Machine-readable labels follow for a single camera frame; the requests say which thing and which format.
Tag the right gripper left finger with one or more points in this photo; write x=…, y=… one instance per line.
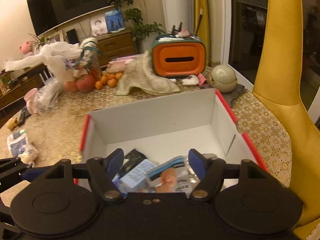
x=113, y=162

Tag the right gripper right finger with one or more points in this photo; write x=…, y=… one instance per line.
x=198, y=162

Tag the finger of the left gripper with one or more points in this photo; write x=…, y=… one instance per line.
x=31, y=174

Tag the black snack packet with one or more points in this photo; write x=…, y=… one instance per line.
x=131, y=160

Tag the sausage picture snack packet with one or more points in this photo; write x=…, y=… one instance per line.
x=171, y=177

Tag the light blue small box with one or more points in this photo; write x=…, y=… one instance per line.
x=135, y=180

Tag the blue snack packet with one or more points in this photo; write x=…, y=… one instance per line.
x=119, y=185

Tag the white blue snack bag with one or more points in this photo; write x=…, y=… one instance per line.
x=20, y=146

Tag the small yellow pig toy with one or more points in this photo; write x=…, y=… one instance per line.
x=11, y=123

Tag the red white cardboard box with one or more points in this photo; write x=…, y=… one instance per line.
x=169, y=126

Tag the black remote control right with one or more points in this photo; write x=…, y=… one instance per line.
x=23, y=116

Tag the pink mug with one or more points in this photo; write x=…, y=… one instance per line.
x=29, y=99

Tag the pile of small oranges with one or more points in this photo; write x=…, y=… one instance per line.
x=110, y=80

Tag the clear crumpled plastic bag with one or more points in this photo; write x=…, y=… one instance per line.
x=46, y=96

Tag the pink white small item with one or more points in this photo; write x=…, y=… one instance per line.
x=193, y=80

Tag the red apple left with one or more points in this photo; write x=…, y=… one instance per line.
x=70, y=86

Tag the round cream ball container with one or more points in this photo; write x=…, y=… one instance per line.
x=223, y=78

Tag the beige crumpled cloth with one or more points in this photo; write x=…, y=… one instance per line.
x=138, y=73

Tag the pink flat box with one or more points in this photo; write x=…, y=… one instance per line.
x=119, y=64

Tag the orange green tissue box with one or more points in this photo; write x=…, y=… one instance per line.
x=178, y=57

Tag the yellow giraffe plush chair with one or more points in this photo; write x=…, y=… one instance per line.
x=277, y=86

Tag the white plastic bag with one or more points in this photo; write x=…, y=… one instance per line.
x=53, y=56

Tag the pink pig plush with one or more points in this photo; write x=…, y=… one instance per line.
x=26, y=49

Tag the blue picture card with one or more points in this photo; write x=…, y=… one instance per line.
x=114, y=21

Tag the yellow curtain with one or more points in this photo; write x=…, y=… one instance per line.
x=202, y=20

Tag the black television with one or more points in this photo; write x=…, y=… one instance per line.
x=48, y=14

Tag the green potted plant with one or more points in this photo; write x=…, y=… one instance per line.
x=140, y=27

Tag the portrait photo frame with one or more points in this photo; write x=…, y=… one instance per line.
x=98, y=26

